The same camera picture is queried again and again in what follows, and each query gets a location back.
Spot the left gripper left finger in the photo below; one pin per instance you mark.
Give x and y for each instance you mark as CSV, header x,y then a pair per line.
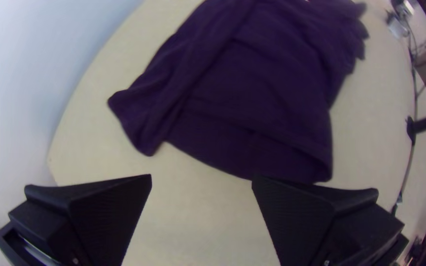
x,y
98,218

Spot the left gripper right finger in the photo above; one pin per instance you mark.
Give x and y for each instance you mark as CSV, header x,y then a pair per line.
x,y
309,225

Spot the dark t-shirt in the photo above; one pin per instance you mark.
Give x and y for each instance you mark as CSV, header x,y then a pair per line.
x,y
242,92

